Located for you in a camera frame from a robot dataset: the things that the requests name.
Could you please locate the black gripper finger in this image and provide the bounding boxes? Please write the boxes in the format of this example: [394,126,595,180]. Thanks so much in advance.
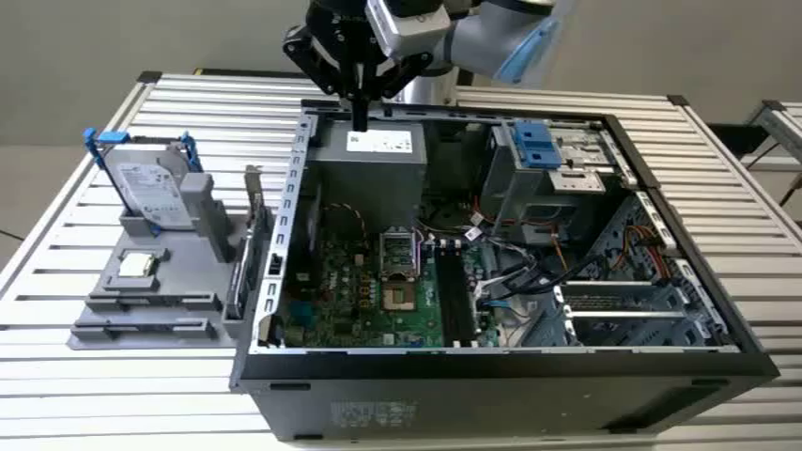
[280,36,363,132]
[360,51,435,132]

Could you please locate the RAM stick with blue label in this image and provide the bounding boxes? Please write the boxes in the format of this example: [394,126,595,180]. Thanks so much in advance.
[72,318,212,331]

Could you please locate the RAM slot with white clips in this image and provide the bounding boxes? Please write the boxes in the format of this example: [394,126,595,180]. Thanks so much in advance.
[442,238,464,350]
[456,238,482,350]

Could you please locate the RAM stick with white label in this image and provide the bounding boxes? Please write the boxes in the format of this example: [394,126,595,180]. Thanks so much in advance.
[87,291,219,304]

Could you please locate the grey power supply unit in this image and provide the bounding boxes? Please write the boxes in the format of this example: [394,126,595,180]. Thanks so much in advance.
[306,119,431,231]

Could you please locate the blue drive latch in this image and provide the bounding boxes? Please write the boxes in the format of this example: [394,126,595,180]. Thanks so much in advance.
[510,120,563,169]

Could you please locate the black case fan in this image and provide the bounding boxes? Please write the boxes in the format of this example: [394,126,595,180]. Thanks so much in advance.
[292,182,327,283]

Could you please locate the grey metal drive cage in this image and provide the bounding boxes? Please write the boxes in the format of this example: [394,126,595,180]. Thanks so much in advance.
[482,119,619,236]

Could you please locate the hard disk in blue carrier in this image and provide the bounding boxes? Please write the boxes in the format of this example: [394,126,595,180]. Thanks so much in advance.
[83,129,202,236]

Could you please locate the metal socket cover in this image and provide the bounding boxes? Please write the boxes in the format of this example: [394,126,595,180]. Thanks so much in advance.
[379,227,420,279]

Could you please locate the green motherboard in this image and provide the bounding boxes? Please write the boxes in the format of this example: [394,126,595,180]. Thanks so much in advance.
[278,229,503,350]

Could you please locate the grey parts rack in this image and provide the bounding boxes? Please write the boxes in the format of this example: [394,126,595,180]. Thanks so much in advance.
[65,171,278,351]

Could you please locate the CPU socket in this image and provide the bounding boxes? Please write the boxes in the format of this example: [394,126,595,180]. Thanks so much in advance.
[380,279,420,314]

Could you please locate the silver CPU chip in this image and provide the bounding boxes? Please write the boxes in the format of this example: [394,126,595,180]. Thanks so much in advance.
[117,251,157,278]

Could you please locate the aluminium slat side table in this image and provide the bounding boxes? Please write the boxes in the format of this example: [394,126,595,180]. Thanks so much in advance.
[738,98,802,170]

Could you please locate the grey metal disk bay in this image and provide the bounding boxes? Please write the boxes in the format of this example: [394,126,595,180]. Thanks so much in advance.
[554,279,719,350]

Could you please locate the black PC case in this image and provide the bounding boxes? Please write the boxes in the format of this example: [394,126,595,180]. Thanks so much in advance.
[228,96,782,443]

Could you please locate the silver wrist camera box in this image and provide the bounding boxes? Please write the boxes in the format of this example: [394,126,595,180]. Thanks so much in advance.
[364,0,454,63]

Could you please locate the red black fan wire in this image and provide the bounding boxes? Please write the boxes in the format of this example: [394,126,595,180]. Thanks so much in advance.
[323,201,372,249]

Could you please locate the graphics card with metal bracket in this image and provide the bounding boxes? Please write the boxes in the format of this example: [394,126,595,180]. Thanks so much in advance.
[226,163,275,325]

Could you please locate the thick black wire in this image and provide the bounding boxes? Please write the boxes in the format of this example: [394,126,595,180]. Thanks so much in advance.
[500,253,607,298]

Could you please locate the orange yellow power wires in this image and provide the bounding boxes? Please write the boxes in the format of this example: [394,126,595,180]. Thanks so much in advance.
[610,224,678,288]

